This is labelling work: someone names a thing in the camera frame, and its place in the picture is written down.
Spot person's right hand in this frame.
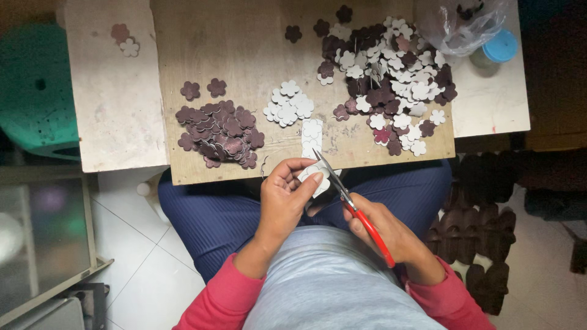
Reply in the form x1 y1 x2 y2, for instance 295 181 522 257
342 192 431 267

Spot person's left hand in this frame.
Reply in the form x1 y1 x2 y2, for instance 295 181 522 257
259 158 325 244

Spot red-handled scissors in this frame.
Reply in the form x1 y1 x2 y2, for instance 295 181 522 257
313 148 396 269

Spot white foam flower piece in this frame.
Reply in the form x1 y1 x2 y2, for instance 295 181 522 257
297 160 343 199

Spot person's grey shirt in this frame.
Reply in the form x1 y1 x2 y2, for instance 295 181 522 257
242 225 448 330

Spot white flower foam strip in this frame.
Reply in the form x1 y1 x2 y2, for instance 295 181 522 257
301 119 323 160

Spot brown cut-out foam sheet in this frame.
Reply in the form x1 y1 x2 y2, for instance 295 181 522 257
423 152 517 317

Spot pile of white foam flowers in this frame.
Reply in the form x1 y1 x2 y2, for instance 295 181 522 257
263 80 316 128

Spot person's blue trousers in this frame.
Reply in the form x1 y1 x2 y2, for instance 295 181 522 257
157 159 454 285

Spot heap of mixed foam flowers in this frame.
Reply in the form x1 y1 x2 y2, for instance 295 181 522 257
316 16 459 157

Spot pile of brown foam flowers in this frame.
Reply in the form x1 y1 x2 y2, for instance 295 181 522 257
175 99 266 170

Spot wooden work board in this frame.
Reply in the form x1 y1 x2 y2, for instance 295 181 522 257
150 0 456 186

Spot clear plastic bag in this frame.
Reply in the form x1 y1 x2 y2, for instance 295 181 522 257
414 0 511 57

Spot jar with blue lid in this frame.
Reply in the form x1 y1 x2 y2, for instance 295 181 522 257
469 29 519 72

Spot white low table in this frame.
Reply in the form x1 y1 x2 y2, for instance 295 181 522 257
64 0 532 174

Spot single white foam flower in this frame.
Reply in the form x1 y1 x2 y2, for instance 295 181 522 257
119 38 140 58

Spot single faded brown flower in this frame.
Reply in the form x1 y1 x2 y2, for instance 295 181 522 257
110 23 131 45

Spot glass cabinet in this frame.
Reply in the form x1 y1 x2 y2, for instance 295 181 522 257
0 165 115 328

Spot green plastic stool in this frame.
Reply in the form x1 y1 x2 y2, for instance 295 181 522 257
0 22 81 161

